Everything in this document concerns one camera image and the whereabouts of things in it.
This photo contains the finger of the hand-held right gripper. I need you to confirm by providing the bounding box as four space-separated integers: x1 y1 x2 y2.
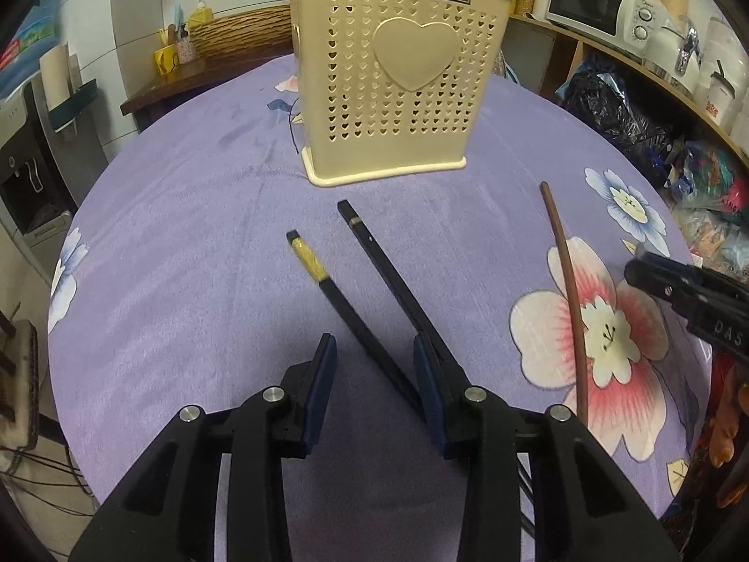
623 251 722 318

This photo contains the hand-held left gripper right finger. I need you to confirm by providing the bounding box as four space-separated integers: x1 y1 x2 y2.
412 333 683 562

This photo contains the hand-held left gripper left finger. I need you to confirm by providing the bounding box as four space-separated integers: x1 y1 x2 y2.
69 333 338 562

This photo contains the black chopstick with gold band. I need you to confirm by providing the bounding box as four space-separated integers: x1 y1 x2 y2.
285 229 426 418

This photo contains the plain black chopstick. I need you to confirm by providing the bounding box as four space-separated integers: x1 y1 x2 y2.
336 199 472 391

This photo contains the cream perforated cutlery basket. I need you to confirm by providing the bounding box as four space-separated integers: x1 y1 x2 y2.
285 0 519 188

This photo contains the colourful plastic bag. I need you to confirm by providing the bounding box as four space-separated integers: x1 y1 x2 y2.
660 133 749 273

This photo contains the black plastic bag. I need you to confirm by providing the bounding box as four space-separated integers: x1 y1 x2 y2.
555 57 675 160

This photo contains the white tumbler with red label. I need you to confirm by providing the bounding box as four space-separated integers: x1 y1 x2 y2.
705 61 739 131

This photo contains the light wooden shelf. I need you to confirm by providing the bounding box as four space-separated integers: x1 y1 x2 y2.
502 10 749 166

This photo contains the tall stack of white bowls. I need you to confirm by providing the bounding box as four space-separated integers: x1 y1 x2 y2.
701 8 749 154

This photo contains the chair with patterned cloth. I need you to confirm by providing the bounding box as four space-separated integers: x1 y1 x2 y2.
497 28 558 96

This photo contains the white microwave oven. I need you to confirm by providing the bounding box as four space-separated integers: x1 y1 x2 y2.
544 0 636 43

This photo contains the dark wooden stool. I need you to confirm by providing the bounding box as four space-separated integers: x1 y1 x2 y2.
0 303 43 453

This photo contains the dark wooden counter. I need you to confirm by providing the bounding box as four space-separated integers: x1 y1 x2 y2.
119 50 305 131

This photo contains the grey water dispenser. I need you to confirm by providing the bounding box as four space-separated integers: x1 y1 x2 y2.
0 87 113 285

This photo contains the yellow cup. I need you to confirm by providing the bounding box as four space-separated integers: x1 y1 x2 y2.
153 43 182 77

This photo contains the brown woven sink basin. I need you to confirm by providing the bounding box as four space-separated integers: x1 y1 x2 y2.
190 6 294 63

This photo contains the small patterned pump bottle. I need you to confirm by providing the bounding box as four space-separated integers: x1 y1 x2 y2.
175 23 196 65

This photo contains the white paper cup tube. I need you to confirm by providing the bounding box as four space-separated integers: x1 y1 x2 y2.
37 42 100 137

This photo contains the blue water jug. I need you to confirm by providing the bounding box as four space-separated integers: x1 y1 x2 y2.
0 0 60 102

